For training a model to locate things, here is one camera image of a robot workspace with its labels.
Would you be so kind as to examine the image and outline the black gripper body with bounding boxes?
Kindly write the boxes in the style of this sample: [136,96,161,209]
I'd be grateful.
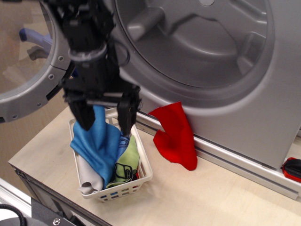
[62,57,141,109]

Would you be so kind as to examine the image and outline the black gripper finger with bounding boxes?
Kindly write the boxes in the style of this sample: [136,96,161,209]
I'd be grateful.
[69,100,95,131]
[117,94,138,136]

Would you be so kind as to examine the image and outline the bright blue cloth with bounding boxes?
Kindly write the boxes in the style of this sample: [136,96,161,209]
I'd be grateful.
[71,105,120,189]

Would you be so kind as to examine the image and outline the white grey cloth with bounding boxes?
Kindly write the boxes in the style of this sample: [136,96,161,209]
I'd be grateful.
[78,155,104,195]

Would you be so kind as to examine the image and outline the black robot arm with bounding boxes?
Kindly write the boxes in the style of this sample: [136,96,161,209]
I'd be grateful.
[45,0,141,136]

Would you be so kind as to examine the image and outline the round grey machine door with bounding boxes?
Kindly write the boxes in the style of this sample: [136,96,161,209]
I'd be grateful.
[0,0,74,123]

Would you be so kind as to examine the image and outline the grey toy washing machine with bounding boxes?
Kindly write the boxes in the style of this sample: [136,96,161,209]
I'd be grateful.
[105,0,301,168]

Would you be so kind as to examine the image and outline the dark blue denim cloth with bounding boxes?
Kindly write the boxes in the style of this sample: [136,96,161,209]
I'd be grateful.
[116,132,130,160]

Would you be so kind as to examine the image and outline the light green cloth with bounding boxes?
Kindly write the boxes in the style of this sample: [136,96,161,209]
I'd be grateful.
[106,135,140,188]

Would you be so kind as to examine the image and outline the large red cloth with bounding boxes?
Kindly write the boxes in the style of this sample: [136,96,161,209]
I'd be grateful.
[148,102,198,171]

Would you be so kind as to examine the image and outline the small red cloth in basket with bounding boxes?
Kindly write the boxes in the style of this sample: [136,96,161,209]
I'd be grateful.
[131,173,140,190]

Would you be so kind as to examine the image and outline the red black tool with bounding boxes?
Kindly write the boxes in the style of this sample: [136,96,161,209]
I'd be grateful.
[281,157,301,183]

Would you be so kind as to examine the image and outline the black metal bracket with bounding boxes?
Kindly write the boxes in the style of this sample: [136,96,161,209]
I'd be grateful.
[31,198,84,226]

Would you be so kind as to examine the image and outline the black braided cable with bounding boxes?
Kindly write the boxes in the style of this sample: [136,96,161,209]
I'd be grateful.
[0,204,26,226]

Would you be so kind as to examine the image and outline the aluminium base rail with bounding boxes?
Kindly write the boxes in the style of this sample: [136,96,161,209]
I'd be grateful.
[69,82,301,201]

